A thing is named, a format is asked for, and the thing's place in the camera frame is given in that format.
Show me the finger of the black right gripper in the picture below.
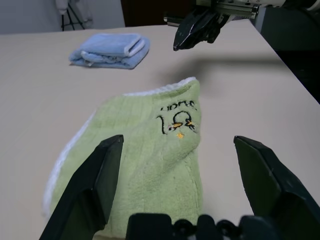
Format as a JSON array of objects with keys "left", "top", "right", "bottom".
[
  {"left": 176, "top": 14, "right": 224, "bottom": 52},
  {"left": 173, "top": 10, "right": 217, "bottom": 52}
]

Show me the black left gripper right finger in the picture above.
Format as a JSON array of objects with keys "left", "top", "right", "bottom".
[{"left": 233, "top": 135, "right": 320, "bottom": 240}]

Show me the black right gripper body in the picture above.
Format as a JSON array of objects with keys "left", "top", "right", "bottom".
[{"left": 163, "top": 0, "right": 259, "bottom": 26}]

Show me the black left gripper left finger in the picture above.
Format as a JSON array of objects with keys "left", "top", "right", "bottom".
[{"left": 38, "top": 134, "right": 125, "bottom": 240}]

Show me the green towel with white trim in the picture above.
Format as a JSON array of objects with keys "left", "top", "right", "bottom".
[{"left": 42, "top": 76, "right": 205, "bottom": 240}]

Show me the folded light blue towel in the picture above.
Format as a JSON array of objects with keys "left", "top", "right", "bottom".
[{"left": 68, "top": 32, "right": 151, "bottom": 70}]

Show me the white hanging garment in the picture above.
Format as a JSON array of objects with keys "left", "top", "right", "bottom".
[{"left": 54, "top": 0, "right": 94, "bottom": 29}]

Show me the black tripod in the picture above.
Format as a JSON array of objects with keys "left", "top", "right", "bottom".
[{"left": 60, "top": 4, "right": 86, "bottom": 32}]

